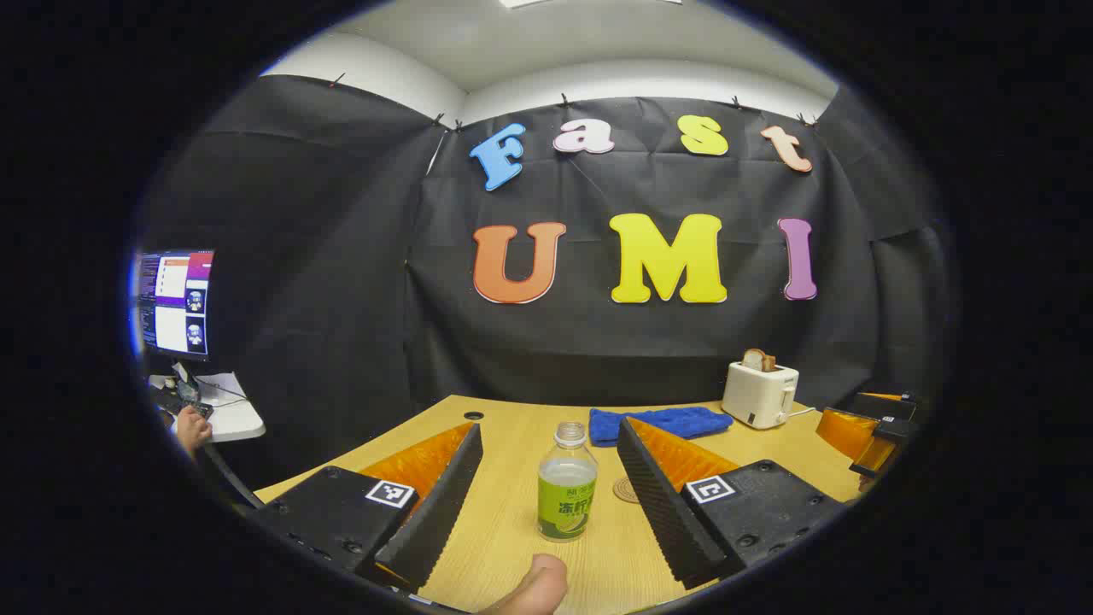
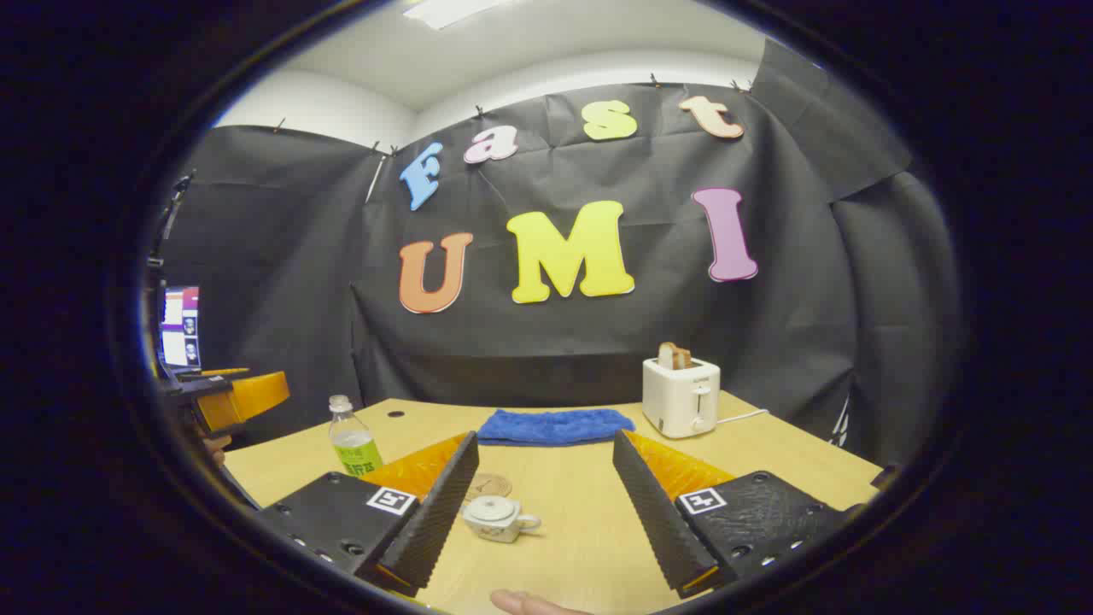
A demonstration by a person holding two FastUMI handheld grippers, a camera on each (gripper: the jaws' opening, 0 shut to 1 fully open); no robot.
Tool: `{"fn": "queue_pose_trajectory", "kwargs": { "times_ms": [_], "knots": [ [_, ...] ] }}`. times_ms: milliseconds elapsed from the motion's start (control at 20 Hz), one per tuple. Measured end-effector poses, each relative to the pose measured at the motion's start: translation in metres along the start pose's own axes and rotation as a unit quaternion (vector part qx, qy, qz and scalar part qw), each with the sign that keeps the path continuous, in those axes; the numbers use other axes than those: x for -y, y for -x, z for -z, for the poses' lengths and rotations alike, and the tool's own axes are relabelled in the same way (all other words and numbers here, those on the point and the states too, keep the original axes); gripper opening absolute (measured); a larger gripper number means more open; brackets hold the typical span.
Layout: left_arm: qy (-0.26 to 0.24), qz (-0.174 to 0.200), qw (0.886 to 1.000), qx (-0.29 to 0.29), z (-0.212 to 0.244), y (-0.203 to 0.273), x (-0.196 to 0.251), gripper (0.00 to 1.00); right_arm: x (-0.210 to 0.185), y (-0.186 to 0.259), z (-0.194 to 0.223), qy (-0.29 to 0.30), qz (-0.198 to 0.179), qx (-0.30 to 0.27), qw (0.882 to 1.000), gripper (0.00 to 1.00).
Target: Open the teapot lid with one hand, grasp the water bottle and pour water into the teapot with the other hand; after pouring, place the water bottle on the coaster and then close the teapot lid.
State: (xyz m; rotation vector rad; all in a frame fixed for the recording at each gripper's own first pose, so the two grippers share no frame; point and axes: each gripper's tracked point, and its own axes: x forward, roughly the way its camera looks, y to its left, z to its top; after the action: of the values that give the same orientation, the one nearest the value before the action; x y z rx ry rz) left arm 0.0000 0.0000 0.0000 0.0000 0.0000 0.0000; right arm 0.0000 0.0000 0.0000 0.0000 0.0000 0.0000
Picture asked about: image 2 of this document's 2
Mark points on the white teacup lid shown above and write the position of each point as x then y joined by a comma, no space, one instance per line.
491,508

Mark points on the blue towel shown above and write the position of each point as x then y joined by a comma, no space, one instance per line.
555,427

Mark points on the white toaster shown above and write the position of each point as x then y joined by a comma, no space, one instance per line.
679,401

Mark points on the black backdrop cloth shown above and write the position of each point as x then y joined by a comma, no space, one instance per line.
598,342

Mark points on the black stand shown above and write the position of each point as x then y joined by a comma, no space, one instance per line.
175,198

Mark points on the ceiling light panel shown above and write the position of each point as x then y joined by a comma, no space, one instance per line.
448,10

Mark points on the round wooden coaster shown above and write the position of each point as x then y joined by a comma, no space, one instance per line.
497,484

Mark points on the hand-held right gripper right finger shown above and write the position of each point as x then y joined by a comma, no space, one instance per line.
653,521

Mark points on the bread slice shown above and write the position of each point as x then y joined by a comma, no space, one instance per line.
675,356

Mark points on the computer monitor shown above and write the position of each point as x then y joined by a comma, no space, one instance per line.
181,329

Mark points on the clear green-label water bottle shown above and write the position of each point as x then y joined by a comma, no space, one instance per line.
352,444

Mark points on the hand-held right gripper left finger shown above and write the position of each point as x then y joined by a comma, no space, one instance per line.
435,521

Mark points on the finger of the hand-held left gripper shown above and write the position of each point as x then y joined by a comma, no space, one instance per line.
248,397

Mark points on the white ceramic teacup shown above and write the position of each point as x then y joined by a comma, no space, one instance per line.
499,531

